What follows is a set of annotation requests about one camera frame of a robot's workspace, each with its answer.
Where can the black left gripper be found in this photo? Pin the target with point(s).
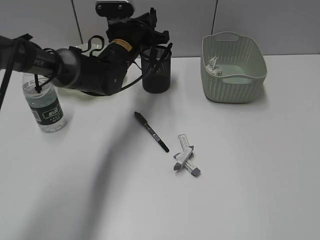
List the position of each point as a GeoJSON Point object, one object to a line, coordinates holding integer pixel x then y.
{"type": "Point", "coordinates": [127, 37]}

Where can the black marker pen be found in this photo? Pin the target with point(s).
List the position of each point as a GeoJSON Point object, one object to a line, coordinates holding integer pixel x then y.
{"type": "Point", "coordinates": [162, 58]}
{"type": "Point", "coordinates": [145, 124]}
{"type": "Point", "coordinates": [152, 58]}

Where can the waste paper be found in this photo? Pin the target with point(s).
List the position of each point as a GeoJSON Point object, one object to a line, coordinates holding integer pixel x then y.
{"type": "Point", "coordinates": [212, 67]}

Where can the grey white eraser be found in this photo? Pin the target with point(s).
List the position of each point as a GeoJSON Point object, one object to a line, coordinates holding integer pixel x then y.
{"type": "Point", "coordinates": [183, 141]}
{"type": "Point", "coordinates": [182, 157]}
{"type": "Point", "coordinates": [192, 169]}

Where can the clear water bottle green label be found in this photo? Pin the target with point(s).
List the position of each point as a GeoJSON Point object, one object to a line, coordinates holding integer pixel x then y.
{"type": "Point", "coordinates": [44, 105]}

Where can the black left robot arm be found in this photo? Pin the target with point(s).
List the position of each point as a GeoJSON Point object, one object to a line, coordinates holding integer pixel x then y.
{"type": "Point", "coordinates": [77, 69]}

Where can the black mesh pen holder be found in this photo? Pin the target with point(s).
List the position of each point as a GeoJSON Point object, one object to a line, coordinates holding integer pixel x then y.
{"type": "Point", "coordinates": [160, 82]}

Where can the pale green wavy glass plate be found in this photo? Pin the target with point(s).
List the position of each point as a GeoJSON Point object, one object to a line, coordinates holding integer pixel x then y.
{"type": "Point", "coordinates": [96, 49]}

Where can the pale green woven plastic basket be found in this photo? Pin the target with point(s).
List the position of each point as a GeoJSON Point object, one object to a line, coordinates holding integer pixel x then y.
{"type": "Point", "coordinates": [244, 69]}

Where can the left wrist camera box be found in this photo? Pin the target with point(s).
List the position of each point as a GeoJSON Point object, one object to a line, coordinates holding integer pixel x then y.
{"type": "Point", "coordinates": [114, 9]}

